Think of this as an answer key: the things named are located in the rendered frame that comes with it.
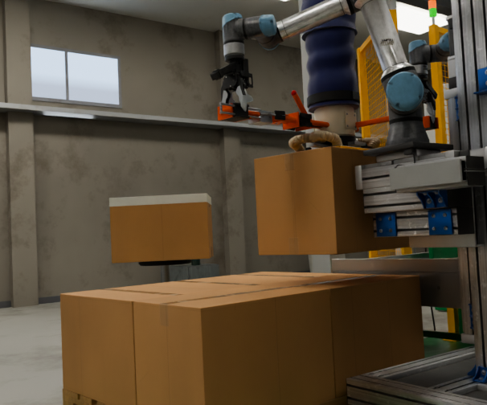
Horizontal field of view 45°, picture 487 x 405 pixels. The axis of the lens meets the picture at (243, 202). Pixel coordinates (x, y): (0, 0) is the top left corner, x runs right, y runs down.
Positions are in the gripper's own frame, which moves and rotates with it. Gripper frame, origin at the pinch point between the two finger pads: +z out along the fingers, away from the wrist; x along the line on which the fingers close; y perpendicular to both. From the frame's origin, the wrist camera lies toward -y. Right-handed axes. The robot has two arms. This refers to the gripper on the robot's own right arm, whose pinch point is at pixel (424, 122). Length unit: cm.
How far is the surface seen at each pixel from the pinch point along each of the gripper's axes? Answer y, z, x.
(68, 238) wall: -149, 37, -593
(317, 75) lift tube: 40, -20, -26
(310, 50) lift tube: 39, -32, -29
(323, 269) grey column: -81, 70, -122
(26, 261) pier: -88, 64, -589
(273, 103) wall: -503, -177, -539
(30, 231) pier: -94, 28, -588
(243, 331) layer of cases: 103, 76, -12
